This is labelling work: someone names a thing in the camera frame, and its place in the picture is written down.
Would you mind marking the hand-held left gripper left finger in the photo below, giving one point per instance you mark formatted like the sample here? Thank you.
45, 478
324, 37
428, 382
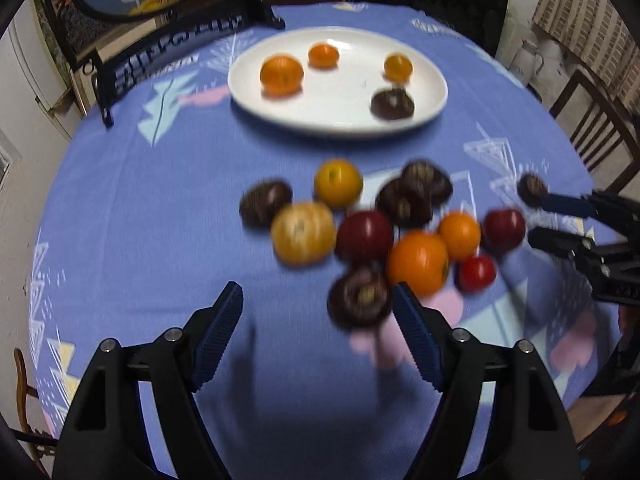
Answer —
220, 330

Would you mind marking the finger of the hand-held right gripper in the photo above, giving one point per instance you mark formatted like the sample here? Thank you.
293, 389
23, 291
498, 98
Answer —
567, 205
550, 242

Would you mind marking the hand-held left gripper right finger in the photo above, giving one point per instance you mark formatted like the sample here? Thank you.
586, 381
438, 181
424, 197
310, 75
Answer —
417, 340

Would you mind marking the dark purple water chestnut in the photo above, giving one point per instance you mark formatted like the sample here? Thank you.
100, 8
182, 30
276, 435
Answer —
532, 189
400, 207
265, 202
430, 177
360, 299
392, 104

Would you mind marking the dark red plum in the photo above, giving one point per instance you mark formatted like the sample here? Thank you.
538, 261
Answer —
504, 230
364, 236

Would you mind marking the large orange persimmon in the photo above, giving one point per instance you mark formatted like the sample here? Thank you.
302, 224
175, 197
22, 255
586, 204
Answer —
417, 263

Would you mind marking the small red tomato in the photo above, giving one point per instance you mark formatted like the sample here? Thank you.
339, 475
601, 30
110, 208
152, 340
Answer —
477, 273

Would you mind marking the round orange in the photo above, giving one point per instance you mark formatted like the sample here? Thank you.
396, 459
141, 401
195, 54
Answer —
459, 235

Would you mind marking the pale peeled tangerine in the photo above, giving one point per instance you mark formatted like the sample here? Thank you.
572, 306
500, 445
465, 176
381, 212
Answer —
303, 234

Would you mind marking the yellow citrus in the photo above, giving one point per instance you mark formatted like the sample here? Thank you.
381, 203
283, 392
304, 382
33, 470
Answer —
338, 183

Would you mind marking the white oval plate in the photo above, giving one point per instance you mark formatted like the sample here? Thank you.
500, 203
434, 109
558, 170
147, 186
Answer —
325, 100

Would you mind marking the dark wooden chair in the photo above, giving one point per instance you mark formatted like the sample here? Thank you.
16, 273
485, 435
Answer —
564, 94

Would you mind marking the blue printed tablecloth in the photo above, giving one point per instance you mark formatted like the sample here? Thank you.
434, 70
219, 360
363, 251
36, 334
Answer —
175, 210

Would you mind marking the white enamel jug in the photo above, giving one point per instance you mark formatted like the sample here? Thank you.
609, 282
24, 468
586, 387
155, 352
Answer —
525, 57

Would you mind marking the brick pattern curtain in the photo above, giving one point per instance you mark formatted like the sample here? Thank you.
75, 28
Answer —
585, 15

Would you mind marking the brown wooden chair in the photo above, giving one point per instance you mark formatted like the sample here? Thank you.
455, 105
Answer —
20, 385

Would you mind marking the small orange tangerine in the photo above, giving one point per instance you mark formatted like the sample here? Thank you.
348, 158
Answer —
323, 56
398, 67

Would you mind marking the black flat panel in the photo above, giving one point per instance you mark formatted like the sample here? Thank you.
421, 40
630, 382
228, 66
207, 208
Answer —
450, 15

